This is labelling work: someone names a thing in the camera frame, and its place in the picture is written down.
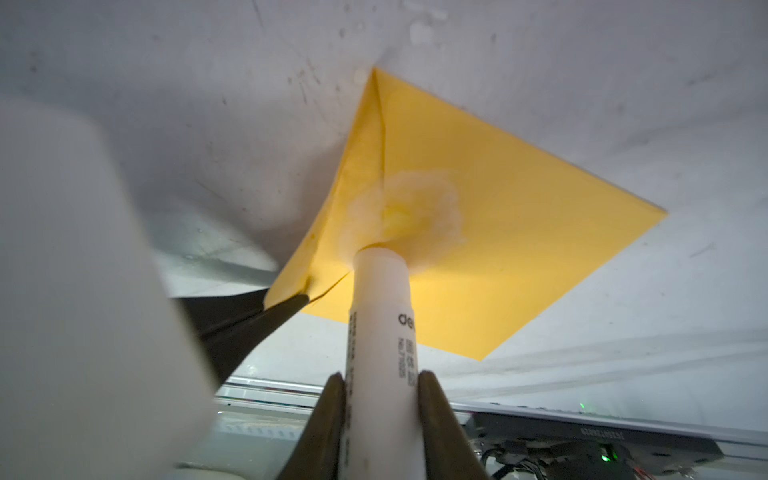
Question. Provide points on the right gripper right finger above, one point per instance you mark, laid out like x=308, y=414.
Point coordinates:
x=448, y=454

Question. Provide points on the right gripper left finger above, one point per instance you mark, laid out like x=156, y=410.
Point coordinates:
x=316, y=454

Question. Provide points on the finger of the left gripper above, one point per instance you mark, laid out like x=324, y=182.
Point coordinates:
x=209, y=315
x=228, y=347

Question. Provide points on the white glue stick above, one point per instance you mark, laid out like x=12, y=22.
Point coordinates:
x=382, y=434

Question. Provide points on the yellow envelope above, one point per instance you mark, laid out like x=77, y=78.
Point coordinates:
x=494, y=229

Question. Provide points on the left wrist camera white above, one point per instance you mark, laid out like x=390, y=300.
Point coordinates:
x=101, y=377

